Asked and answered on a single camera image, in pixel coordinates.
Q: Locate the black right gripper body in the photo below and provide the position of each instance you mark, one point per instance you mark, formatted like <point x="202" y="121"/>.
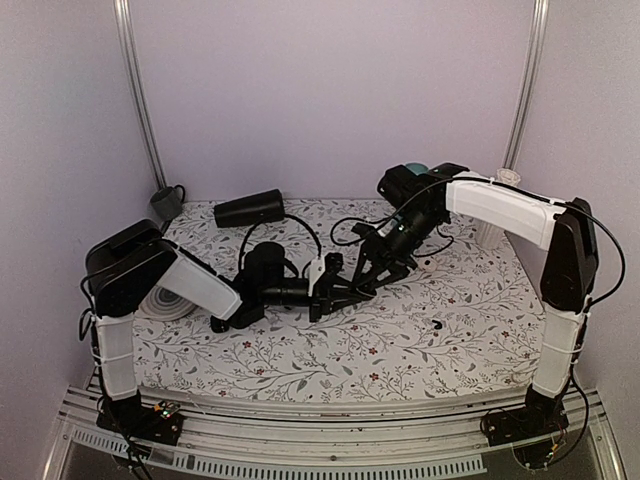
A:
<point x="406" y="239"/>

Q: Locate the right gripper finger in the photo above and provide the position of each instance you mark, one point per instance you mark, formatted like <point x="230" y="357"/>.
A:
<point x="387" y="277"/>
<point x="367" y="268"/>

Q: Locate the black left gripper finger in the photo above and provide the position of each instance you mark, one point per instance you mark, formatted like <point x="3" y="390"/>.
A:
<point x="332" y="302"/>
<point x="343" y="286"/>

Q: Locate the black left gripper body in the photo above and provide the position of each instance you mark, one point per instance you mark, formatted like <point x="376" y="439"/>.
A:
<point x="275" y="295"/>

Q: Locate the black earbud case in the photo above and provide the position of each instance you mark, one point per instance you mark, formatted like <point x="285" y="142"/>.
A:
<point x="218" y="326"/>
<point x="362" y="291"/>

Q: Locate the white earbud charging case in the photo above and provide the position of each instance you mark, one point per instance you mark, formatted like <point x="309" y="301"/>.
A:
<point x="428" y="265"/>

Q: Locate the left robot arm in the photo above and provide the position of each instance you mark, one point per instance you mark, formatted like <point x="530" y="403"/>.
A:
<point x="139" y="270"/>

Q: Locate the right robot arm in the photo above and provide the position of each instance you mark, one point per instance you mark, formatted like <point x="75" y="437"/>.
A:
<point x="562" y="235"/>

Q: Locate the teal plastic cup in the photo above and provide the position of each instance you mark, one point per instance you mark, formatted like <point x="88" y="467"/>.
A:
<point x="417" y="168"/>

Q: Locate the white ribbed vase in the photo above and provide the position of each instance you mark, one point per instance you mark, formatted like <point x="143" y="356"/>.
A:
<point x="489" y="236"/>

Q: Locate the floral patterned table mat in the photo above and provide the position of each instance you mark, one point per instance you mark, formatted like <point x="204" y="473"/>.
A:
<point x="381" y="350"/>

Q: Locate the white ribbed plate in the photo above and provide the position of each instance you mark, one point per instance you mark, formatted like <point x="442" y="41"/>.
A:
<point x="164" y="306"/>

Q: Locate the dark green ceramic mug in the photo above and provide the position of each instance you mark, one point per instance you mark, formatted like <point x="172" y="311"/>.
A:
<point x="167" y="202"/>

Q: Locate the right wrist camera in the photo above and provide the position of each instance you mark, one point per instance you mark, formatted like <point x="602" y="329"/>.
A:
<point x="367" y="233"/>

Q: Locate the aluminium front rail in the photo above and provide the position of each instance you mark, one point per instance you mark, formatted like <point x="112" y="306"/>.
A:
<point x="415" y="439"/>

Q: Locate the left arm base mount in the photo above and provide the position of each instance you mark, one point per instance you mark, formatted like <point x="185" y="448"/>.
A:
<point x="132" y="420"/>

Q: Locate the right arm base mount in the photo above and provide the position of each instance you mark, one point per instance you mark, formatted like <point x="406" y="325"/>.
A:
<point x="507" y="426"/>

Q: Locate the aluminium frame post left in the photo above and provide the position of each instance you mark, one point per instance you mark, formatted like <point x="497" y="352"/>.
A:
<point x="127" y="42"/>

